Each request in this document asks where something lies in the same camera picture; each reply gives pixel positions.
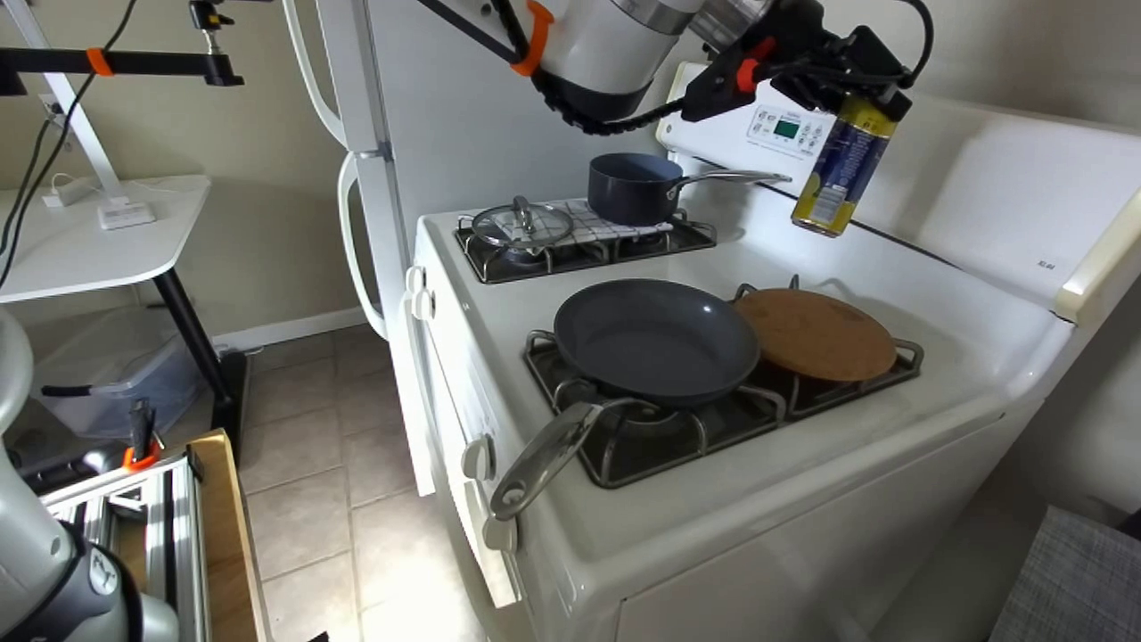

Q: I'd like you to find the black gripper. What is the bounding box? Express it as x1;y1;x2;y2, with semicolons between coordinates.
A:
756;0;918;123

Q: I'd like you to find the blue yellow lemon soda can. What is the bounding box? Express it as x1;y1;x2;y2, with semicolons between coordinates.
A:
788;96;902;238

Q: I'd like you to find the round wooden mat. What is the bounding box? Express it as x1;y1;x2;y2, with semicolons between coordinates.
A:
726;285;902;387

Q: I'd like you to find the black stove burner grate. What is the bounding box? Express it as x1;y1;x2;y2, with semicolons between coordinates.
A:
452;197;719;290
521;278;931;491

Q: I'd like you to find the white stove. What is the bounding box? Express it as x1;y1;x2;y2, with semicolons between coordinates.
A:
401;58;1141;642

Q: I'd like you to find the blue saucepan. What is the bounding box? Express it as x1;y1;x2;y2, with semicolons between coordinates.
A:
584;151;795;232

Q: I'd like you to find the grey frying pan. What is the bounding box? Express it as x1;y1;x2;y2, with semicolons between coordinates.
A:
482;276;767;524

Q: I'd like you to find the glass pot lid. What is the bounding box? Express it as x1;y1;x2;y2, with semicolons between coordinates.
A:
463;192;576;272

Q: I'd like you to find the white refrigerator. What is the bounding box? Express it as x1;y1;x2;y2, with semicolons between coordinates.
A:
278;0;717;502

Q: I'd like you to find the grey woven basket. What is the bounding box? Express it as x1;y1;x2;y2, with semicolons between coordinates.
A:
985;502;1141;642

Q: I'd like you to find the small white box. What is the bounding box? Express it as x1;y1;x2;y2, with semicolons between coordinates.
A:
96;192;159;232

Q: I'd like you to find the wooden board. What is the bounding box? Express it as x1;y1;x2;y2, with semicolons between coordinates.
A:
185;429;275;642

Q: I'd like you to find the white table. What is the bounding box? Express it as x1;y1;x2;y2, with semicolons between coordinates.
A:
0;170;249;463

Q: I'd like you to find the clear plastic storage bin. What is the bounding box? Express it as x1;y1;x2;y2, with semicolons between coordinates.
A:
33;302;206;454

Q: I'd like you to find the orange clamp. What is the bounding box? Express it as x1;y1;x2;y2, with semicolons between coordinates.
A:
116;400;168;474

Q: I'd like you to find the orange cable clip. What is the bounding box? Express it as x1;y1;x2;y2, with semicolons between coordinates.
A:
511;0;559;81

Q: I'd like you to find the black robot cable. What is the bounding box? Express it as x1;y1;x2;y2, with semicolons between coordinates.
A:
412;0;937;139

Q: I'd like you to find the white oven door handle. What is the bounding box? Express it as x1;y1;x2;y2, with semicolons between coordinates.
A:
398;264;529;612

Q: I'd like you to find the white refrigerator door handle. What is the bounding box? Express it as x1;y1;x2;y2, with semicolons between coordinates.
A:
330;151;397;345
278;0;361;154

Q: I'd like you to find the aluminium frame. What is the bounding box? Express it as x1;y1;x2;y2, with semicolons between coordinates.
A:
40;454;217;642

